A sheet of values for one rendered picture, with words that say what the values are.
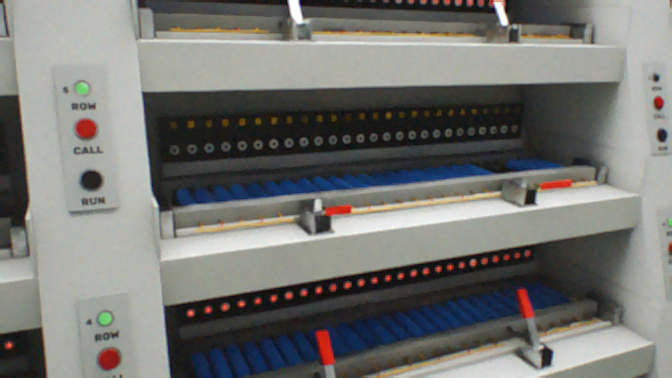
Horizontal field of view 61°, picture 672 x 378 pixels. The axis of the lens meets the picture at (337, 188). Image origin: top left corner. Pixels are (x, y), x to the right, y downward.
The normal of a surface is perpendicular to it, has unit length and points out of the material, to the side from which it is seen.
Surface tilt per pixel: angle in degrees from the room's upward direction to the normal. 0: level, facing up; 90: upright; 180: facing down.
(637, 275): 90
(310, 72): 108
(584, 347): 18
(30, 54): 90
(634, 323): 90
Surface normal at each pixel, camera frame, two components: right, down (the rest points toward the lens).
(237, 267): 0.41, 0.26
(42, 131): 0.40, -0.04
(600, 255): -0.91, 0.09
